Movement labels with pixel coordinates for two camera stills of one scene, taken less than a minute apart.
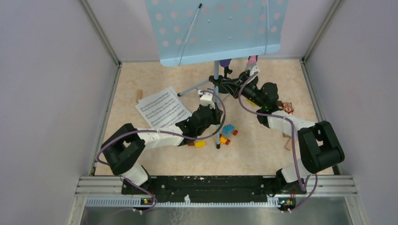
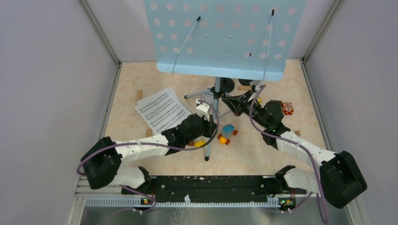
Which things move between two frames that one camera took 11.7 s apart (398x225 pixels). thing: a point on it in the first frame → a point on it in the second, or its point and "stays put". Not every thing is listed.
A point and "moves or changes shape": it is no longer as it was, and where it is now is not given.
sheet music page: [162, 110] stays put
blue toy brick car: [228, 130] stays put
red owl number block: [287, 108] stays put
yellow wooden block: [200, 144] stays put
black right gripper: [237, 86] → [235, 106]
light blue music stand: [187, 32] moves or changes shape
